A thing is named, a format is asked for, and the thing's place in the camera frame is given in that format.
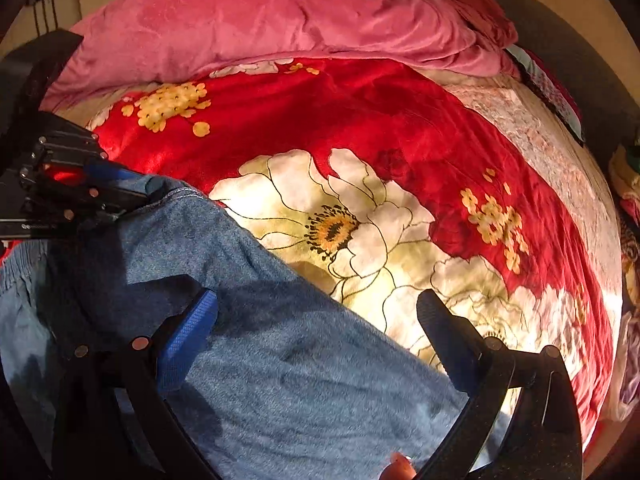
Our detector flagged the basket with purple clothes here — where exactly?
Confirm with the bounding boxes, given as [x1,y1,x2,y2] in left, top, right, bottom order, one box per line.
[601,312,639,422]

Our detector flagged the pile of folded clothes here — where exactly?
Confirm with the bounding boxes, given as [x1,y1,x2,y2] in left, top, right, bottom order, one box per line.
[608,145,639,311]

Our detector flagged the blue denim pants with lace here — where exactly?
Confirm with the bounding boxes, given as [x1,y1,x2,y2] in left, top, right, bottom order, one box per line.
[1,176,465,479]

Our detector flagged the red floral blanket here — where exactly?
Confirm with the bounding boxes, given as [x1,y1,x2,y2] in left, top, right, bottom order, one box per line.
[49,56,616,451]

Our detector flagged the dark headboard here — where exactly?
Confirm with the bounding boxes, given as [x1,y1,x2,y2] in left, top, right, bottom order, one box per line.
[496,0,639,166]

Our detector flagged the pink quilt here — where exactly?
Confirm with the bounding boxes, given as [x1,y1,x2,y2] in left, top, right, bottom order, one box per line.
[43,0,518,110]

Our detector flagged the patterned pillow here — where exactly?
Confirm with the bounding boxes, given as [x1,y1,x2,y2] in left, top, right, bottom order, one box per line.
[506,44,586,146]

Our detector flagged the person's right hand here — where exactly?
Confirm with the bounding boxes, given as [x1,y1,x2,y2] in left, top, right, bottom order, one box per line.
[378,453,416,480]

